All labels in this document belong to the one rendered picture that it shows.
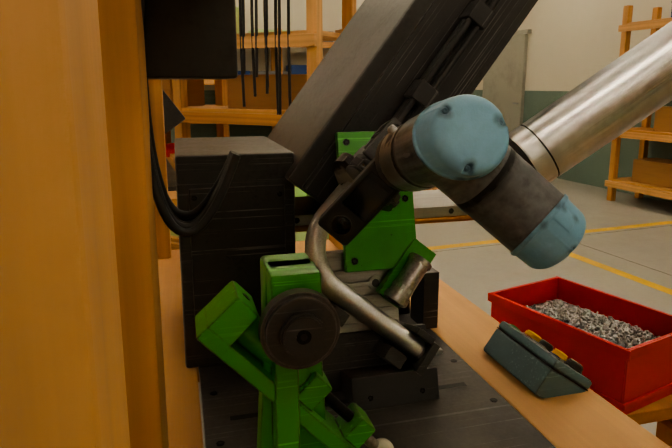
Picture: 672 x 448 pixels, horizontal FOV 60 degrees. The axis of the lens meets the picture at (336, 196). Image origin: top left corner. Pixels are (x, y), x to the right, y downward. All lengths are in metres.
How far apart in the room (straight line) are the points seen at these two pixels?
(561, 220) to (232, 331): 0.32
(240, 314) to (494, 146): 0.28
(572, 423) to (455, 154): 0.49
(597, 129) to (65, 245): 0.61
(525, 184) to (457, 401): 0.42
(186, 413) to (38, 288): 0.73
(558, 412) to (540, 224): 0.40
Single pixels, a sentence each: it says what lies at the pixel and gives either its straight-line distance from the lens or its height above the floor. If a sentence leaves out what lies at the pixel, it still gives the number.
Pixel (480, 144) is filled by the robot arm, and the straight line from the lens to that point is 0.52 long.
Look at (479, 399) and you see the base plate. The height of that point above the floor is 0.90.
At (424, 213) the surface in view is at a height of 1.12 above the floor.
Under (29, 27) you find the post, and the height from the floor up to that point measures 1.36.
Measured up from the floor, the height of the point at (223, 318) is 1.13.
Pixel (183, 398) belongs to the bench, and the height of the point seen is 0.88.
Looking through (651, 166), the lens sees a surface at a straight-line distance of 7.22.
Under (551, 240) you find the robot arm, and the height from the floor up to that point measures 1.20.
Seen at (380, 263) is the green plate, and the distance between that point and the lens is 0.88.
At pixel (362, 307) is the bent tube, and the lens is 0.84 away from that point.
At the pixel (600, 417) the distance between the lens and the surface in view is 0.92.
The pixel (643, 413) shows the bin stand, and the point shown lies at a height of 0.80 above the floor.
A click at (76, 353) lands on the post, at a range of 0.20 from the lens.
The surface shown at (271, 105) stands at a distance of 3.71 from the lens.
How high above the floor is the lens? 1.34
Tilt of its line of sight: 11 degrees down
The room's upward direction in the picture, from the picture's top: straight up
